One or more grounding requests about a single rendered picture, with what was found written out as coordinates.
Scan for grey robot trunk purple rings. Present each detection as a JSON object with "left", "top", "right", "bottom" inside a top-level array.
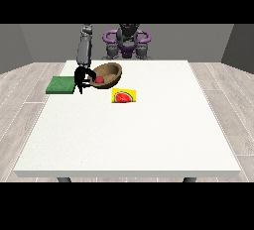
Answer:
[{"left": 101, "top": 24, "right": 154, "bottom": 61}]

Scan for brown wooden bowl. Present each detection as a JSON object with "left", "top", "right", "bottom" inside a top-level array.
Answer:
[{"left": 87, "top": 61, "right": 123, "bottom": 90}]

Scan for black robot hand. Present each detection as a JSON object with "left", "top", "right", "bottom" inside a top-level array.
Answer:
[{"left": 73, "top": 64, "right": 98, "bottom": 95}]

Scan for green square pad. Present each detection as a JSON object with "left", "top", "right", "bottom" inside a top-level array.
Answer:
[{"left": 45, "top": 75, "right": 77, "bottom": 95}]

